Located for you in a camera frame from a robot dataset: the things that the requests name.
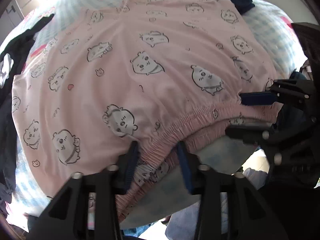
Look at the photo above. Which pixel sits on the pink printed pajama pants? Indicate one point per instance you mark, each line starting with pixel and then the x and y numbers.
pixel 125 80

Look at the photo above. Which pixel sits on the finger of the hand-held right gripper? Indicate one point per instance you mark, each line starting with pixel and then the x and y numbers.
pixel 257 98
pixel 250 133

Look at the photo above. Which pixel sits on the black top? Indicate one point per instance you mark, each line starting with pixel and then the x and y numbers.
pixel 22 37

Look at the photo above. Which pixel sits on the white garment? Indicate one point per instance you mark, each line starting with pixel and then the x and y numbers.
pixel 6 67

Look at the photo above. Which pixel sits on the blue checked cat print blanket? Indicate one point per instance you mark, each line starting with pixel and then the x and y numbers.
pixel 270 30

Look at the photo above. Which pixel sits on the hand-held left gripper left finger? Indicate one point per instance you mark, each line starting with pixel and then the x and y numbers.
pixel 132 162

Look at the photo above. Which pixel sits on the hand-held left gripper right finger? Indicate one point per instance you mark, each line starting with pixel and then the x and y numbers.
pixel 185 170

